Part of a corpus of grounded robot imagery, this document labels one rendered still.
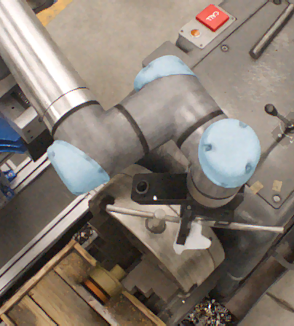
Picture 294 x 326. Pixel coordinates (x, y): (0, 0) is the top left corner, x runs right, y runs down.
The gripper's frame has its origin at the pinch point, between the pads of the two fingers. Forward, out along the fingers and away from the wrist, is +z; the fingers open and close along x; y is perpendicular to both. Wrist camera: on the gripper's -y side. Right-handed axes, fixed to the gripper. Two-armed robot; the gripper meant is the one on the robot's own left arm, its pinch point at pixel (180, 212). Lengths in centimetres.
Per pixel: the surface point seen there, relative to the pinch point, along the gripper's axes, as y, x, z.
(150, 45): -15, 119, 146
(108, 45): -36, 116, 148
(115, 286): -9.3, -12.8, 24.9
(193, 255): 5.3, -4.6, 16.0
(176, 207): 0.0, 4.0, 12.5
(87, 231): -22, 9, 83
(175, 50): -5.3, 40.3, 13.5
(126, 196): -10.3, 5.0, 14.9
